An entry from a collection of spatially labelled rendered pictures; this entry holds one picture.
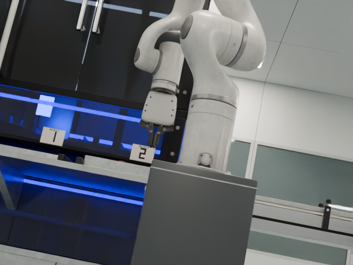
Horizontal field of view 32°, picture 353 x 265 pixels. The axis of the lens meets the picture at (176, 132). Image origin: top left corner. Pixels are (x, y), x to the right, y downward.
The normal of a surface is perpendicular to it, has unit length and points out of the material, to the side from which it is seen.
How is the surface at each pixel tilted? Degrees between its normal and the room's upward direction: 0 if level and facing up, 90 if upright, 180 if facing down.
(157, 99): 91
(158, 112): 93
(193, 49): 128
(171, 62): 90
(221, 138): 90
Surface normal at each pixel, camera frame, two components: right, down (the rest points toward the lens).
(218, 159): 0.59, -0.07
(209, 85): -0.33, -0.29
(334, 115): -0.01, -0.23
